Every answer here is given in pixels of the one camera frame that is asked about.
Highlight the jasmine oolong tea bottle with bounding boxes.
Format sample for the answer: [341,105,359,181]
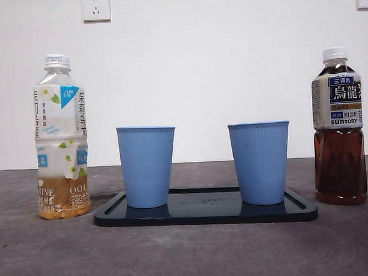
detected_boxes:
[30,53,92,221]

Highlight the dark oolong tea bottle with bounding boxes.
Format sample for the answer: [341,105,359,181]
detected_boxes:
[308,45,368,208]

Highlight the blue ribbed plastic cup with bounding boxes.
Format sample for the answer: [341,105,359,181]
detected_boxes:
[226,119,294,207]
[115,125,179,210]

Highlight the dark teal plastic tray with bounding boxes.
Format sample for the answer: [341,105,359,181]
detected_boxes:
[92,182,319,231]

